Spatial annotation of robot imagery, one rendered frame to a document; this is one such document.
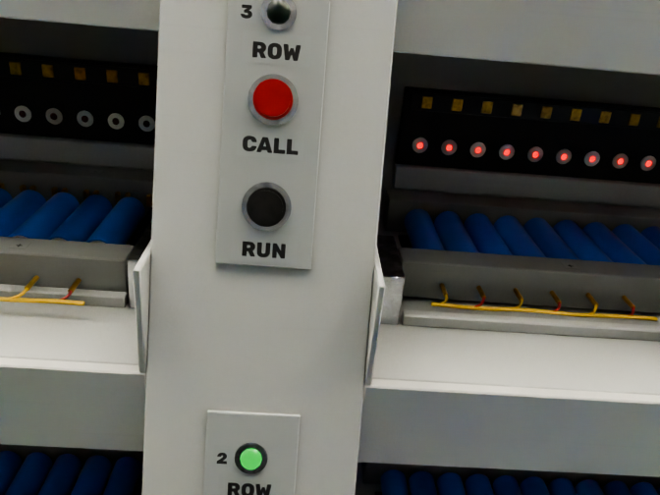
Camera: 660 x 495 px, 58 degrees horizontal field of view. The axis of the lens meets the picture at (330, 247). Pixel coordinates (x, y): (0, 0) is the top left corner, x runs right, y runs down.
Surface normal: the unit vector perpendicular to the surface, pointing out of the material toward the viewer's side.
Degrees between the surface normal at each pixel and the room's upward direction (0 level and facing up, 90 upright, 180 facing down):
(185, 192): 90
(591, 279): 108
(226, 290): 90
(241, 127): 90
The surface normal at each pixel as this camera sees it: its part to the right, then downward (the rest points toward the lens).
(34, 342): 0.08, -0.90
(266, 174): 0.04, 0.14
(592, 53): 0.02, 0.44
